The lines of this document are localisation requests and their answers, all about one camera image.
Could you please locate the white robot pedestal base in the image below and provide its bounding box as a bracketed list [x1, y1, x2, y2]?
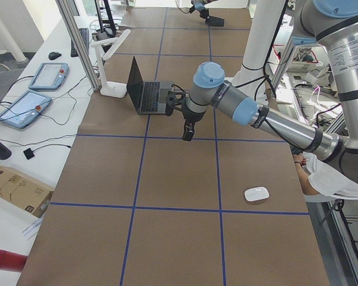
[227, 0, 286, 105]

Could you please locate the seated person white shirt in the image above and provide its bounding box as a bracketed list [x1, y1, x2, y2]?
[291, 147, 358, 203]

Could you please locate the white desk lamp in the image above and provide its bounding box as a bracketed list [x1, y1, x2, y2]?
[90, 29, 131, 98]

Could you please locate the brown paper table mat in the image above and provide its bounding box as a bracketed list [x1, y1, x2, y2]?
[17, 7, 331, 286]

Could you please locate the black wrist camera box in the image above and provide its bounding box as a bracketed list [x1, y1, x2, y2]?
[181, 119, 196, 142]

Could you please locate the black mouse pad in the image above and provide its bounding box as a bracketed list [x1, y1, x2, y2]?
[205, 16, 224, 27]

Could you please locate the black keyboard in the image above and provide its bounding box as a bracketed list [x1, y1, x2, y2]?
[70, 27, 90, 58]

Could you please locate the black desk mouse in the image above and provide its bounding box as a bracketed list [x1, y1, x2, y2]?
[48, 52, 61, 60]

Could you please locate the cardboard box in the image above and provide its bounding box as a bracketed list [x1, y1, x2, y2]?
[0, 166, 54, 217]

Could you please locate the aluminium frame post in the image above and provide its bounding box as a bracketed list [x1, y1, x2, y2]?
[56, 0, 100, 91]

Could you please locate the grey laptop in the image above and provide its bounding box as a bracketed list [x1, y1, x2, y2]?
[126, 57, 174, 114]

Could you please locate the upper blue teach pendant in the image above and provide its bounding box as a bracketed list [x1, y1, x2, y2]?
[28, 63, 69, 91]

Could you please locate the small black square puck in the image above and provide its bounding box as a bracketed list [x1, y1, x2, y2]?
[23, 148, 35, 160]

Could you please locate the blue teach pendant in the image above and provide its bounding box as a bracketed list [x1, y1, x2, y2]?
[0, 90, 52, 129]
[28, 63, 69, 91]

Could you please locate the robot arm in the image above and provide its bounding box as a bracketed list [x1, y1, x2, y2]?
[166, 1, 358, 183]
[175, 0, 216, 20]

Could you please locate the lower blue teach pendant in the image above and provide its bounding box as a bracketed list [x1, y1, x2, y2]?
[0, 90, 52, 129]

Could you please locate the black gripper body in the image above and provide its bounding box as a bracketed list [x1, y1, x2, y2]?
[165, 91, 186, 116]
[199, 8, 209, 20]

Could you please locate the white computer mouse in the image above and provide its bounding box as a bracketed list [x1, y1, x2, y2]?
[244, 186, 270, 203]

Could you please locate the red cylinder bottle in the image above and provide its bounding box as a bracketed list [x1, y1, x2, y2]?
[0, 249, 28, 272]

